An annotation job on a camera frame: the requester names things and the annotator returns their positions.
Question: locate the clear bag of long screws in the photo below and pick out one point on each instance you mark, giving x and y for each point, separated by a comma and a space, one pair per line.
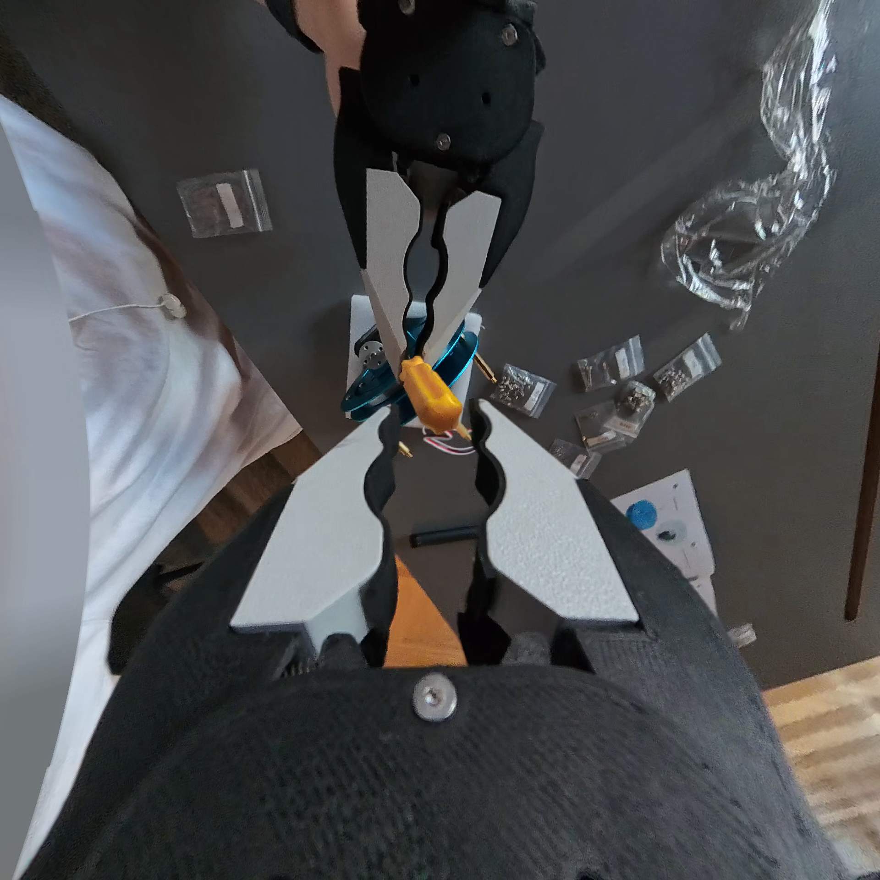
612, 363

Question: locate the small silver packet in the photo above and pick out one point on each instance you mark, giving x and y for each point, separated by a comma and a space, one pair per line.
742, 632

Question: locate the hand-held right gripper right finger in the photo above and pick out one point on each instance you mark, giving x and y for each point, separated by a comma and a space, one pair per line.
557, 550

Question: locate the clear bag of few screws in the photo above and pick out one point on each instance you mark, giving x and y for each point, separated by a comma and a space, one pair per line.
605, 432

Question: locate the person's left forearm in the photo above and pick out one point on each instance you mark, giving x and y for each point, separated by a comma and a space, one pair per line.
330, 34

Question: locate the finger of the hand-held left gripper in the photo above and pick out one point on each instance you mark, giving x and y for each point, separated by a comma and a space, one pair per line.
471, 240
385, 240

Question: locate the printed instruction sheet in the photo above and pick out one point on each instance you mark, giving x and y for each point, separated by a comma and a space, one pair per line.
677, 529

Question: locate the clear bag of short screws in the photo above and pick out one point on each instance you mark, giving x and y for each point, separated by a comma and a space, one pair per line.
526, 392

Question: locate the white foam block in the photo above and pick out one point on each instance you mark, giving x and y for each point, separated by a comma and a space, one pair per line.
361, 313

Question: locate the clear bag of hex nuts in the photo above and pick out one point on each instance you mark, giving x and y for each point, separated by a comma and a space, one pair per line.
687, 368

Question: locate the clear bag of tiny nuts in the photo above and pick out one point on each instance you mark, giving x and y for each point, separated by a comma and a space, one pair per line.
574, 457

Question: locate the dark grey desk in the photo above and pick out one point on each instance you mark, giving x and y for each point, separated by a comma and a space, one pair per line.
619, 137

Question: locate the blue round servo base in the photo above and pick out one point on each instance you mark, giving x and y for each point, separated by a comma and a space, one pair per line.
457, 357

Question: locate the black precision screwdriver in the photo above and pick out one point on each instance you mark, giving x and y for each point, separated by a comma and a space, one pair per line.
443, 536

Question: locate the crumpled clear plastic wrap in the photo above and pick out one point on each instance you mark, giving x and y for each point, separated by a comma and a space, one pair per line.
729, 234

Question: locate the empty clear zip bag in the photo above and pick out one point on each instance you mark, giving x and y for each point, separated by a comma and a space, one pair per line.
223, 203

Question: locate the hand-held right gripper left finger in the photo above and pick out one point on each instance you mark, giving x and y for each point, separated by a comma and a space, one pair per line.
309, 550

